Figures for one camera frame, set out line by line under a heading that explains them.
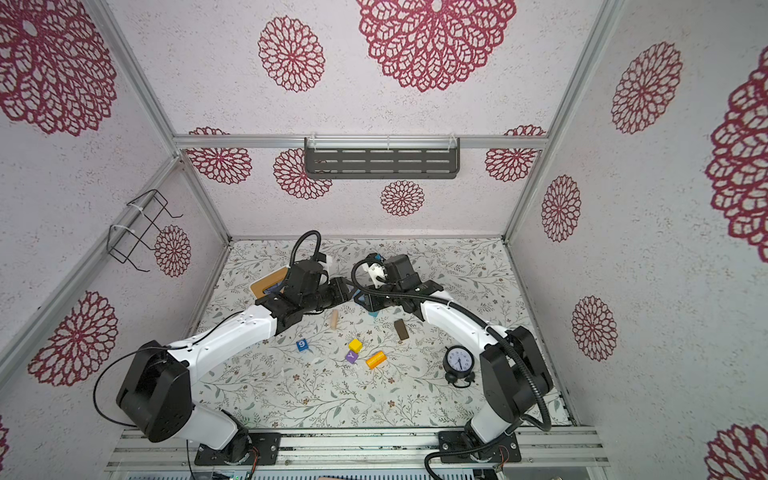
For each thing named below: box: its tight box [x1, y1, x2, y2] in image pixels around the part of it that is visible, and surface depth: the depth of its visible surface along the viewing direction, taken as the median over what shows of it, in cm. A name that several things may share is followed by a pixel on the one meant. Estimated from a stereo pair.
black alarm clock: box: [443, 345, 476, 389], surface depth 87 cm
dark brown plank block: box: [394, 318, 409, 340], surface depth 97 cm
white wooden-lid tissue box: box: [249, 265, 289, 300], surface depth 103 cm
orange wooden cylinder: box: [366, 351, 387, 370], surface depth 91 cm
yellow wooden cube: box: [348, 338, 363, 354], surface depth 92 cm
